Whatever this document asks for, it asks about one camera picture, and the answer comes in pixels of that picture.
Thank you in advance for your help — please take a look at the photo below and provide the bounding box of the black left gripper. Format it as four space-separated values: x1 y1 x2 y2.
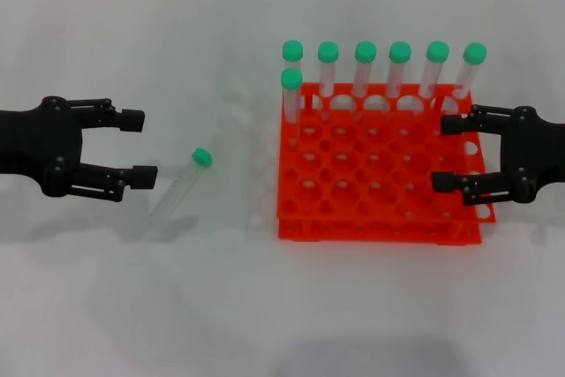
0 96 159 204

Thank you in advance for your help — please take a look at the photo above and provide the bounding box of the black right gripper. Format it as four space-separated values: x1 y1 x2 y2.
431 103 565 207

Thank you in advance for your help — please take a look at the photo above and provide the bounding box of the orange test tube rack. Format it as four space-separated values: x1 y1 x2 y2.
276 81 498 246

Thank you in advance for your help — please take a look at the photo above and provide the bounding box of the clear test tube green cap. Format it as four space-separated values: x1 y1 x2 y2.
417 41 451 109
282 39 305 82
351 41 378 117
450 42 488 102
143 147 214 237
386 41 412 116
317 41 341 120
281 67 305 148

